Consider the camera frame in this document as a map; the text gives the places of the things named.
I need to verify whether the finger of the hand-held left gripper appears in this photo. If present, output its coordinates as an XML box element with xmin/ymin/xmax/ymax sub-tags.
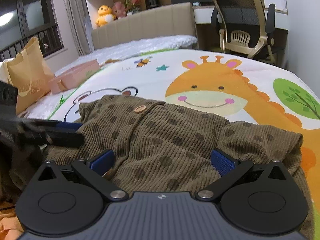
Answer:
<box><xmin>34</xmin><ymin>119</ymin><xmax>84</xmax><ymax>131</ymax></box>
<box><xmin>37</xmin><ymin>129</ymin><xmax>85</xmax><ymax>147</ymax></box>

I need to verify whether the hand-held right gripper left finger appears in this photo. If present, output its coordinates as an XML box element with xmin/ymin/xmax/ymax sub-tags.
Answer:
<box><xmin>37</xmin><ymin>149</ymin><xmax>127</xmax><ymax>202</ymax></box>

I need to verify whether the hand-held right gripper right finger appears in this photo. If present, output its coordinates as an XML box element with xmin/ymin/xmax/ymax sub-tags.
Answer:
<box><xmin>195</xmin><ymin>148</ymin><xmax>289</xmax><ymax>202</ymax></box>

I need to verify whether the dark brown ribbed garment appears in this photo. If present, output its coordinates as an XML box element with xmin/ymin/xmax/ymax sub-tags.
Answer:
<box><xmin>0</xmin><ymin>142</ymin><xmax>48</xmax><ymax>205</ymax></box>

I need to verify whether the olive dotted corduroy jacket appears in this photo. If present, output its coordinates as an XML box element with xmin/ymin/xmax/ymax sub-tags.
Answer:
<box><xmin>41</xmin><ymin>94</ymin><xmax>314</xmax><ymax>240</ymax></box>

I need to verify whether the pink gift box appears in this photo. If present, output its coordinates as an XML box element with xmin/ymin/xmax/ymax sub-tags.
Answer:
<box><xmin>49</xmin><ymin>59</ymin><xmax>101</xmax><ymax>95</ymax></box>

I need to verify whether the tan paper bag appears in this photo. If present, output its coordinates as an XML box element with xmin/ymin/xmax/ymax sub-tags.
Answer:
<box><xmin>6</xmin><ymin>37</ymin><xmax>56</xmax><ymax>117</ymax></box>

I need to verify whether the cartoon animal printed blanket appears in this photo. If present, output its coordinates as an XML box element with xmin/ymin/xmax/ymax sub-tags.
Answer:
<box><xmin>15</xmin><ymin>49</ymin><xmax>320</xmax><ymax>230</ymax></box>

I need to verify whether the black window railing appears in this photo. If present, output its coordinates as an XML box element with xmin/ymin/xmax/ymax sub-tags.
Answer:
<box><xmin>0</xmin><ymin>25</ymin><xmax>63</xmax><ymax>61</ymax></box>

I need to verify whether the white quilted mattress cover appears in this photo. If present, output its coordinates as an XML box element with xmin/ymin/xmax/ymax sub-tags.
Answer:
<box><xmin>25</xmin><ymin>35</ymin><xmax>198</xmax><ymax>120</ymax></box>

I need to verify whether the grey curtain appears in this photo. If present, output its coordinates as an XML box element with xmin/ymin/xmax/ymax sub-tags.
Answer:
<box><xmin>61</xmin><ymin>0</ymin><xmax>94</xmax><ymax>55</ymax></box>

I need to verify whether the window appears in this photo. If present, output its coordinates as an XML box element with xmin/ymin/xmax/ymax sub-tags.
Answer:
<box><xmin>0</xmin><ymin>0</ymin><xmax>64</xmax><ymax>60</ymax></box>

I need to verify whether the yellow duck plush toy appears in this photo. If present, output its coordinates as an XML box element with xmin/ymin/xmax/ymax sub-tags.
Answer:
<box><xmin>96</xmin><ymin>4</ymin><xmax>116</xmax><ymax>28</ymax></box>

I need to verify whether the pink plush toy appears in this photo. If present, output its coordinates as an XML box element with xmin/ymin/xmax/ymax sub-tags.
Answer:
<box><xmin>112</xmin><ymin>1</ymin><xmax>127</xmax><ymax>19</ymax></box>

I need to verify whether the beige padded headboard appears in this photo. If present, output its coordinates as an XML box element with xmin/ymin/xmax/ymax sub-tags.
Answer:
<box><xmin>91</xmin><ymin>2</ymin><xmax>197</xmax><ymax>53</ymax></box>

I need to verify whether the potted plant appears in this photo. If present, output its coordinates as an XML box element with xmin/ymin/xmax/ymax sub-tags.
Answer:
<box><xmin>124</xmin><ymin>0</ymin><xmax>142</xmax><ymax>15</ymax></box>

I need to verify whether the beige mesh office chair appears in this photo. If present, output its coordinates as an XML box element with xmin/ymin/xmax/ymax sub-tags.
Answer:
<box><xmin>211</xmin><ymin>0</ymin><xmax>285</xmax><ymax>62</ymax></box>

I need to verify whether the white wardrobe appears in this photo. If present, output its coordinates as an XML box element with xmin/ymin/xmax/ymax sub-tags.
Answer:
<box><xmin>285</xmin><ymin>0</ymin><xmax>320</xmax><ymax>85</ymax></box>

